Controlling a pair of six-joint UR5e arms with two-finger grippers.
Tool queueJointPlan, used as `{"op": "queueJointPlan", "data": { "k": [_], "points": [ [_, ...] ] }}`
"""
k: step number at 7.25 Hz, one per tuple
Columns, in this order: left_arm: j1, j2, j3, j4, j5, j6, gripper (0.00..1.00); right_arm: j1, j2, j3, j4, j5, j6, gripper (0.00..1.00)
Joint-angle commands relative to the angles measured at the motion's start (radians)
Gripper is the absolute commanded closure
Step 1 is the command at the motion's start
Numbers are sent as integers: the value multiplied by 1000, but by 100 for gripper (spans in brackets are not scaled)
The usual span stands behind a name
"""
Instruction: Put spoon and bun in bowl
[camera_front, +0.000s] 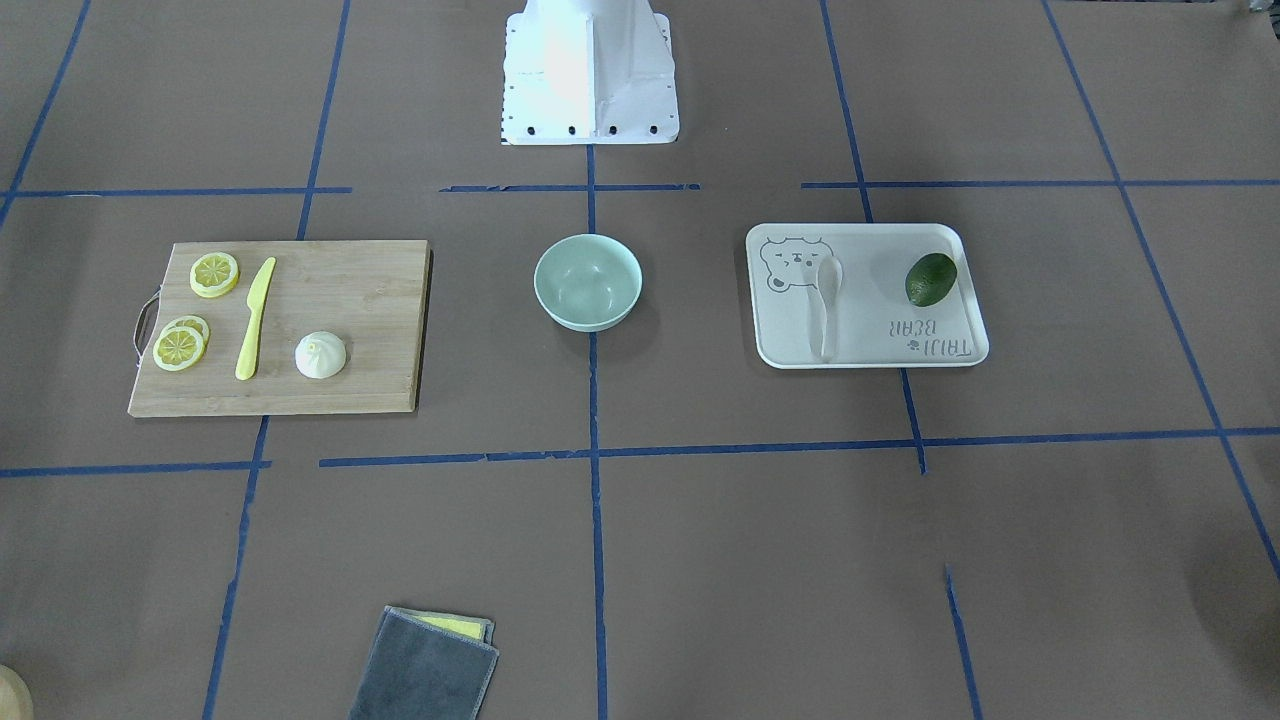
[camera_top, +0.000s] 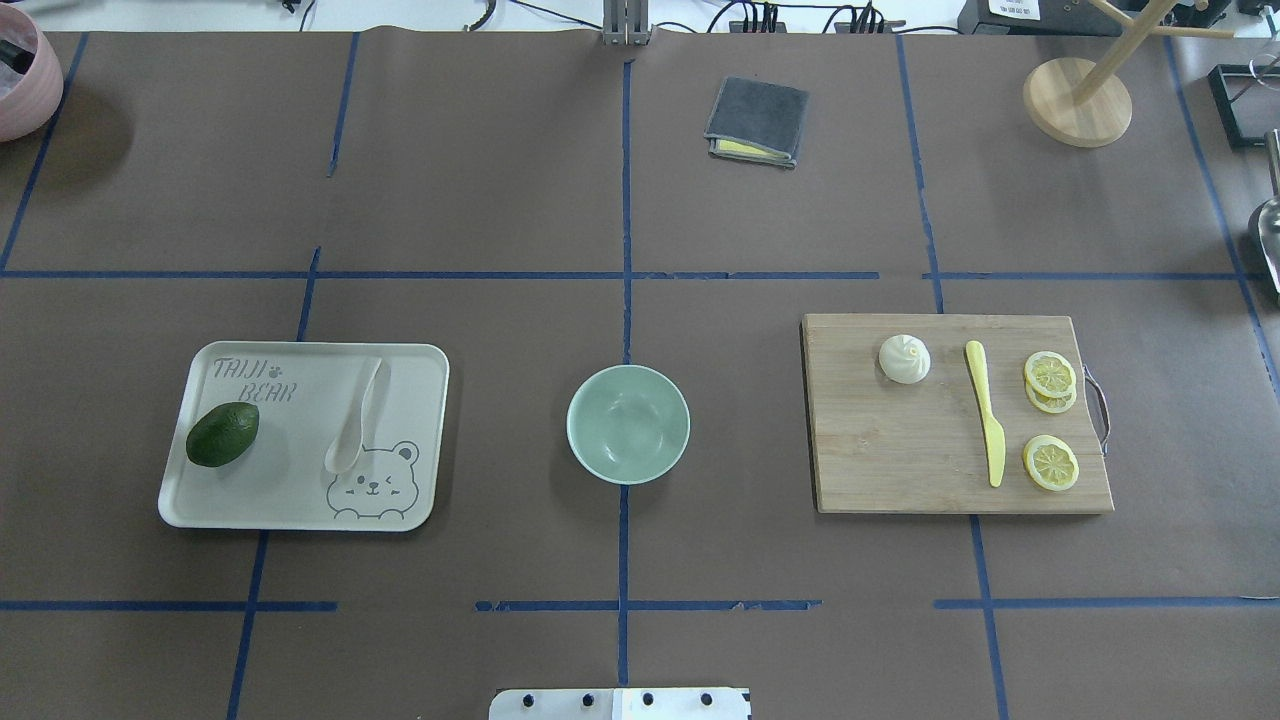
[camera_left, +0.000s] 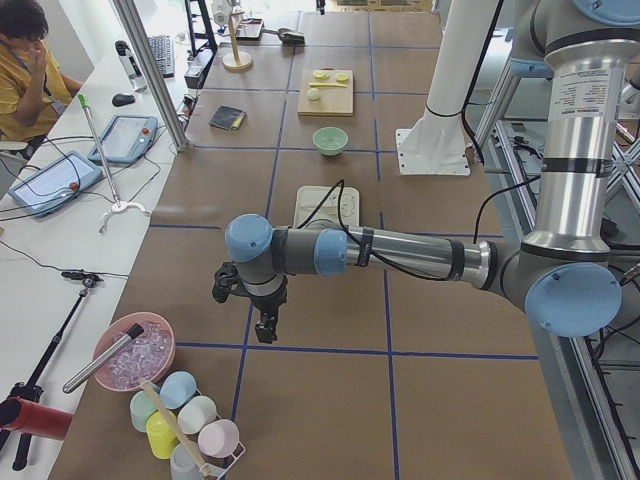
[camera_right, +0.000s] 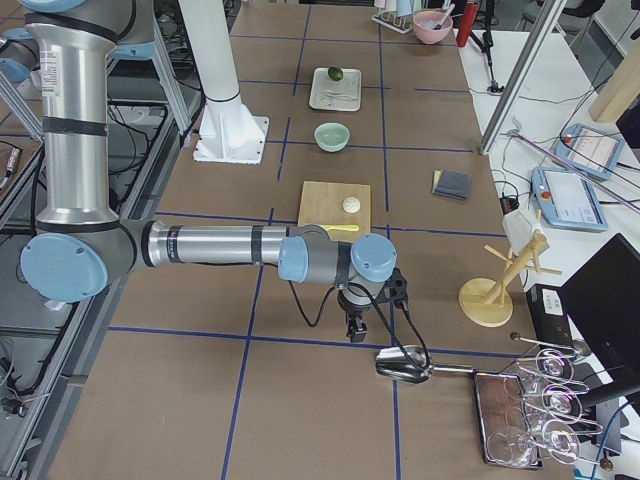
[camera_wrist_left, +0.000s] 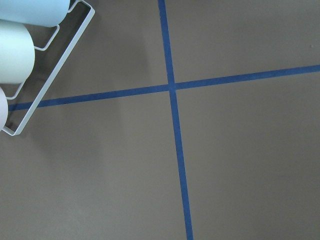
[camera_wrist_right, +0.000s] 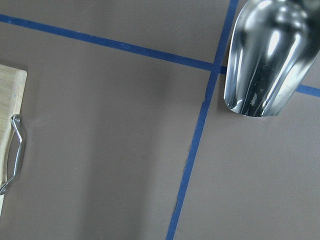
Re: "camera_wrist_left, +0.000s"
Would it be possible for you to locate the light blue cup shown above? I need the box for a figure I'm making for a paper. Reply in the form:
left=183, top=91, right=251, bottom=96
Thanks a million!
left=0, top=0, right=70, bottom=27

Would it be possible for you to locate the pink cup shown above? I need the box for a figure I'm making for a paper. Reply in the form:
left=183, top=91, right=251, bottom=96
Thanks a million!
left=0, top=88, right=9, bottom=131

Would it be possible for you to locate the mint green cup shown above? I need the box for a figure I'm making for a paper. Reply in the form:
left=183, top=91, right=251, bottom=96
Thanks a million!
left=0, top=20, right=35, bottom=84

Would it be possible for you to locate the white wire cup rack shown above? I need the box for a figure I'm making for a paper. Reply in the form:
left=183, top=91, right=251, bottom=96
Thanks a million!
left=2, top=0, right=95, bottom=136

